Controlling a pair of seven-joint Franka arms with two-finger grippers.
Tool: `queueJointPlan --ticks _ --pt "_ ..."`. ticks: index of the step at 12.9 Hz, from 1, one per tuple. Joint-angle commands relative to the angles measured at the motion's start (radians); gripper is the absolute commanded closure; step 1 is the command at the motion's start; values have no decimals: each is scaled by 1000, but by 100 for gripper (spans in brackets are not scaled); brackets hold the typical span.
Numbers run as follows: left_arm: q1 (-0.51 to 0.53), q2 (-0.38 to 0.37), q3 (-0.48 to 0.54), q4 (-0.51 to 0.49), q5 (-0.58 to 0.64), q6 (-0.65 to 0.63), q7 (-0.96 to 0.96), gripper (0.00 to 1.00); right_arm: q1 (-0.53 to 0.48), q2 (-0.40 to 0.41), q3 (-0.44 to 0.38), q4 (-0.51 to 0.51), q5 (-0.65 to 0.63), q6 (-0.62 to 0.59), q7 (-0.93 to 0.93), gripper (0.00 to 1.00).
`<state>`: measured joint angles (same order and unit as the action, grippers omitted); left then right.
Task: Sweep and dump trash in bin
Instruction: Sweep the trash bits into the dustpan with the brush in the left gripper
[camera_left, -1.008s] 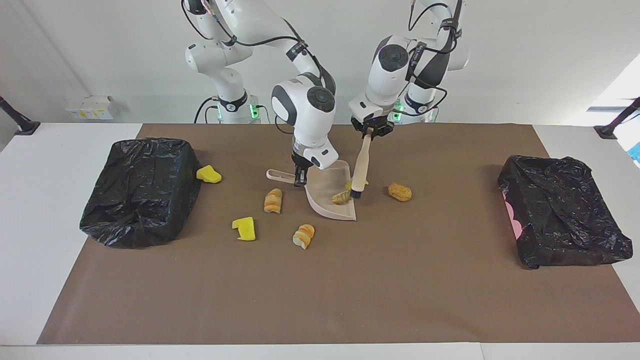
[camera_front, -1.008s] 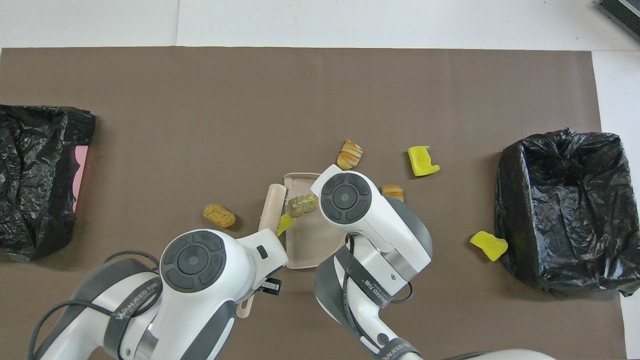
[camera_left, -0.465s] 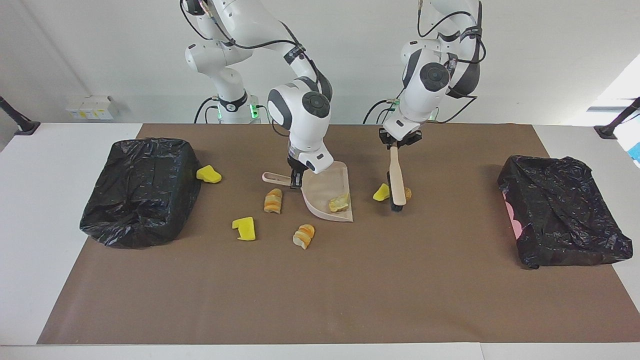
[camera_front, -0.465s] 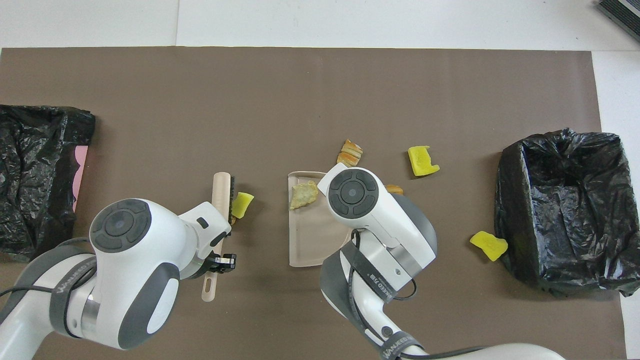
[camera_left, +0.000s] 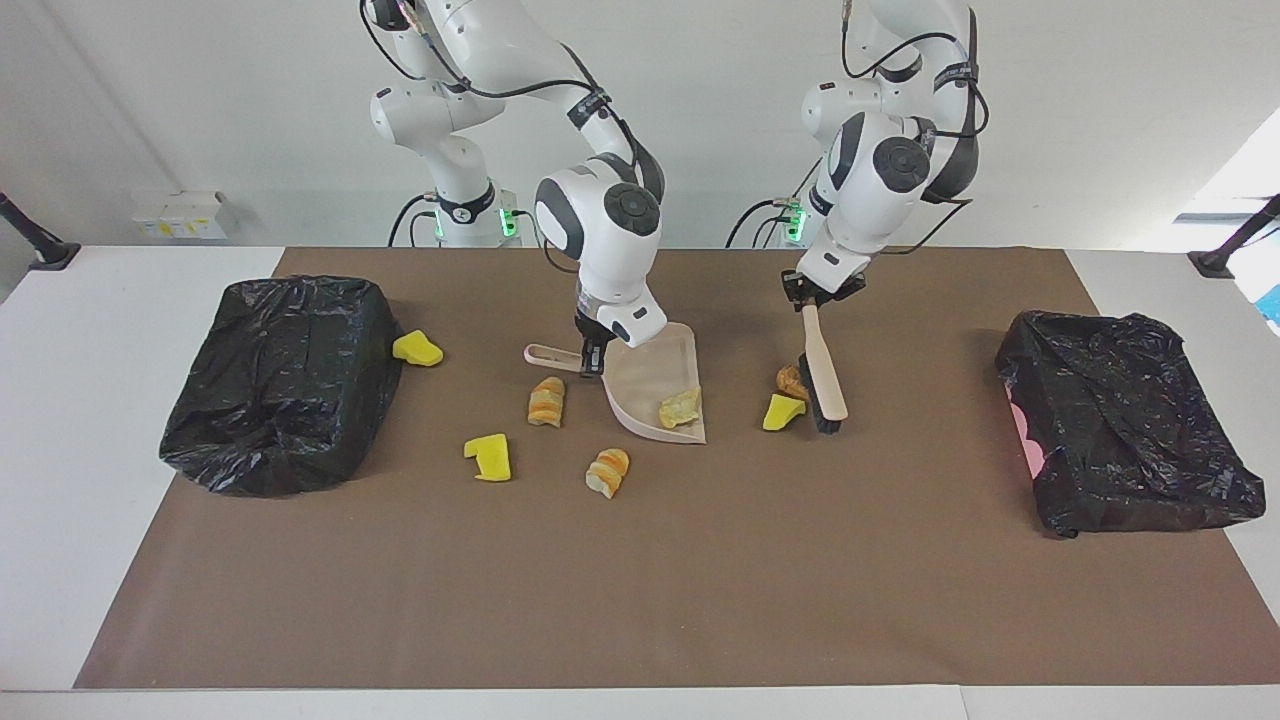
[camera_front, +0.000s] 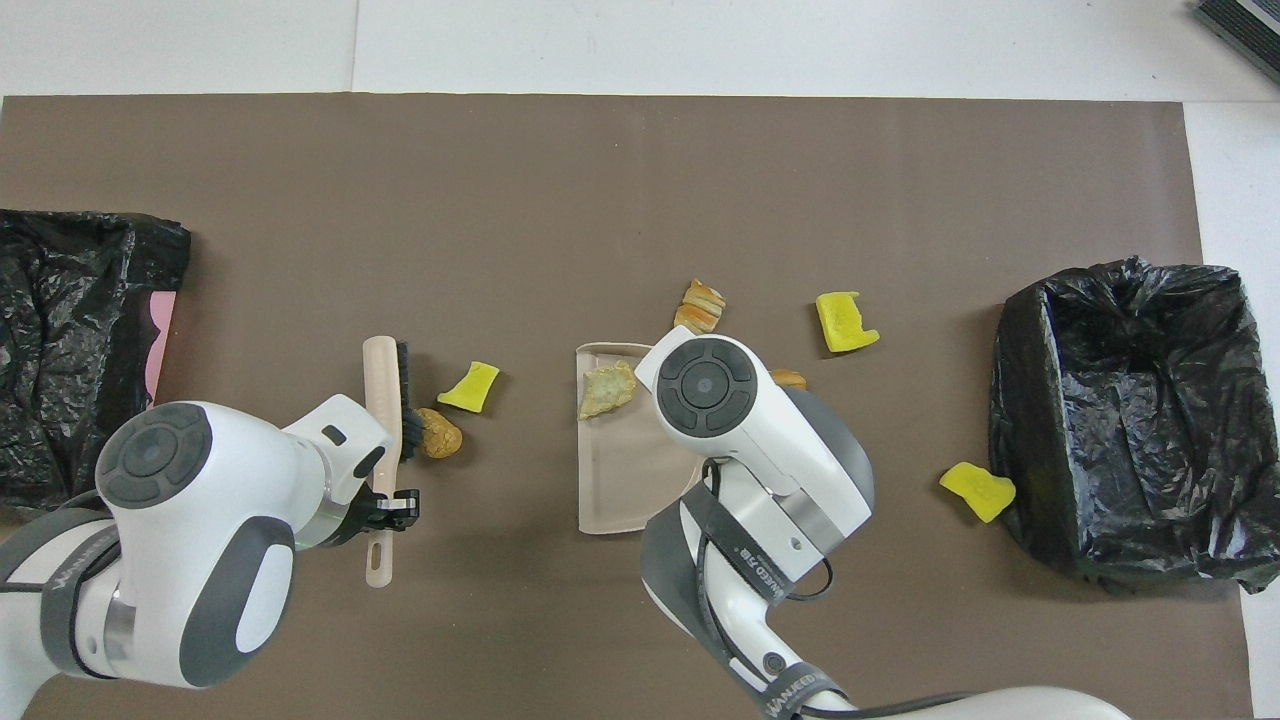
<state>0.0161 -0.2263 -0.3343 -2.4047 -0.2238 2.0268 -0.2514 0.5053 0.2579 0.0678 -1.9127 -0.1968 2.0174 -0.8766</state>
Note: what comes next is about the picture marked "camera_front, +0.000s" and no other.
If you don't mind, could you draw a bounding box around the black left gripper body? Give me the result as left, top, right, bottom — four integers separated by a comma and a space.
330, 488, 373, 546

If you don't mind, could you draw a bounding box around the brown oval cookie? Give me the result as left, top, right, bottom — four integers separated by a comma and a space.
415, 407, 464, 460

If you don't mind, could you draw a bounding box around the beige brush with black bristles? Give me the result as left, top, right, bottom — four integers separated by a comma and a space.
362, 336, 424, 589

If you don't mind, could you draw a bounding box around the yellow sponge wedge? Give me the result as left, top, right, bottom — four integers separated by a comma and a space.
437, 361, 500, 414

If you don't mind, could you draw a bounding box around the beige plastic dustpan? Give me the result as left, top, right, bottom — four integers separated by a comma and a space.
577, 343, 703, 536

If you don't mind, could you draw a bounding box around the pale bread piece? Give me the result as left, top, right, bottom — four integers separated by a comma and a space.
580, 362, 638, 419

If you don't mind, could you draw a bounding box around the yellow notched sponge block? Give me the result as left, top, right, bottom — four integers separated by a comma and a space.
815, 291, 881, 354

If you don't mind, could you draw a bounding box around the yellow stepped sponge piece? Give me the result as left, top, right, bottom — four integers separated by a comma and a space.
939, 461, 1017, 524

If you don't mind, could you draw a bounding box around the pink bin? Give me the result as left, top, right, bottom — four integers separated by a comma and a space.
148, 290, 179, 409

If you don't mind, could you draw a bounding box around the left black-lined bin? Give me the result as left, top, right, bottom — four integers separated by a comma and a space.
0, 210, 191, 511

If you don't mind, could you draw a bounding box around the black-lined bin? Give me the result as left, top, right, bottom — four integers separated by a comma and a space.
988, 256, 1280, 596
0, 210, 191, 511

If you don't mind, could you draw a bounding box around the right black-lined bin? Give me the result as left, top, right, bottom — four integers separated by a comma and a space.
988, 256, 1280, 596

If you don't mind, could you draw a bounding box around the brown table mat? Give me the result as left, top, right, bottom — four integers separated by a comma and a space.
0, 93, 1256, 720

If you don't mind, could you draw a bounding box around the dark grey ribbed device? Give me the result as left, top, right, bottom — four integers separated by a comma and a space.
1190, 0, 1280, 86

